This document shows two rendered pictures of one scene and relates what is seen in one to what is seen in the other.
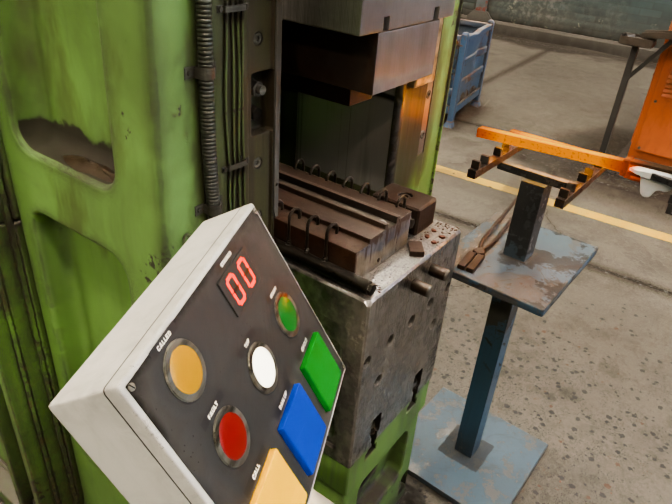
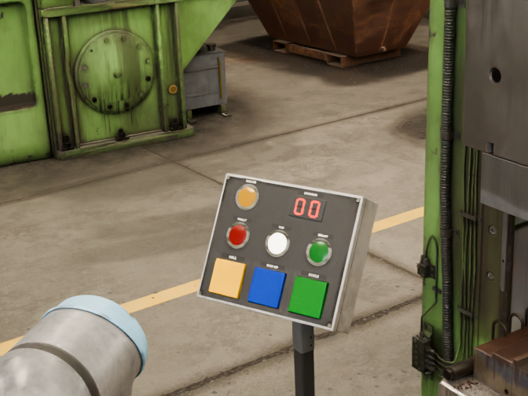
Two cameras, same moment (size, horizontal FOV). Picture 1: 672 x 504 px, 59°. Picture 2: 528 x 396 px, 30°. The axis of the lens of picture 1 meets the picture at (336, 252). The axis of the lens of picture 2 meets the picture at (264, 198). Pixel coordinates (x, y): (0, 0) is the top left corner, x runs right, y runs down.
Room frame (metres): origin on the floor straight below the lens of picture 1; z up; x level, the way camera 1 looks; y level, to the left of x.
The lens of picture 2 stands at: (1.26, -1.68, 1.91)
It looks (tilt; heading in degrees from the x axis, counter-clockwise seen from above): 20 degrees down; 114
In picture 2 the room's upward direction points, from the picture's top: 3 degrees counter-clockwise
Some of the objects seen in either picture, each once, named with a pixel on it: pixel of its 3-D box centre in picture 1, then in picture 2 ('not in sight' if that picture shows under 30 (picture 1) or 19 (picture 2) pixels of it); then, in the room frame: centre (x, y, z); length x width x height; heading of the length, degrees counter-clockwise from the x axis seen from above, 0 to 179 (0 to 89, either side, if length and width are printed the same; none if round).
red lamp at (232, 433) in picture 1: (232, 436); (238, 235); (0.40, 0.08, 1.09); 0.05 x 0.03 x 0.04; 146
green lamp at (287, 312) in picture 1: (287, 314); (318, 251); (0.59, 0.05, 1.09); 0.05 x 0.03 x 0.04; 146
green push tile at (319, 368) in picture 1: (318, 371); (309, 297); (0.59, 0.01, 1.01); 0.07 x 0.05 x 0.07; 171
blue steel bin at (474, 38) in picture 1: (407, 60); not in sight; (5.21, -0.47, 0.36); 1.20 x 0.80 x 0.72; 64
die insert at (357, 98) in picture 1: (298, 69); not in sight; (1.18, 0.10, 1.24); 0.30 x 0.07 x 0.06; 56
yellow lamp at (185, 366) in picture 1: (185, 369); (247, 196); (0.40, 0.13, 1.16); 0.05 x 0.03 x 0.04; 146
